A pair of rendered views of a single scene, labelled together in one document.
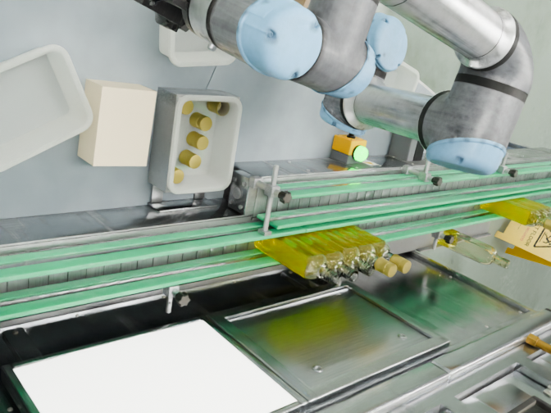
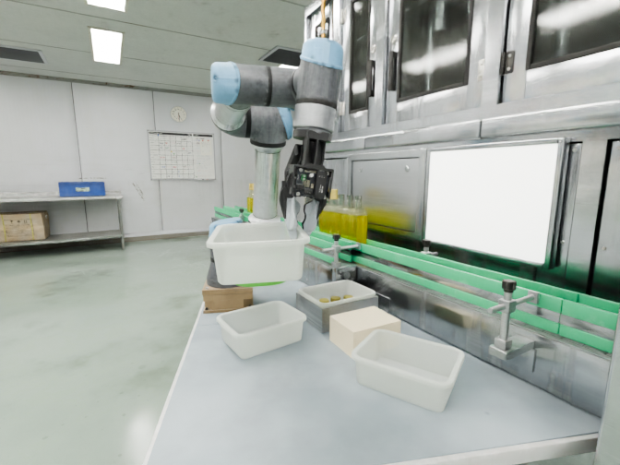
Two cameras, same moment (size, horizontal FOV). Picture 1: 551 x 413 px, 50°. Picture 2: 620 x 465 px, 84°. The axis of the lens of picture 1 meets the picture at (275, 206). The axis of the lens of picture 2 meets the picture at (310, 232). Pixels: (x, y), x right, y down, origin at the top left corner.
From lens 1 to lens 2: 0.75 m
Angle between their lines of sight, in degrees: 34
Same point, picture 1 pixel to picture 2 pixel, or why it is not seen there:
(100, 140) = (384, 323)
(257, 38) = (334, 47)
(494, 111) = not seen: hidden behind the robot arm
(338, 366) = (398, 165)
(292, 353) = (408, 186)
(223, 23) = (330, 85)
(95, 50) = (331, 362)
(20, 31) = (360, 396)
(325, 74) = not seen: hidden behind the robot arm
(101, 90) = (356, 332)
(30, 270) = (490, 284)
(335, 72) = not seen: hidden behind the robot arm
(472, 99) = (258, 113)
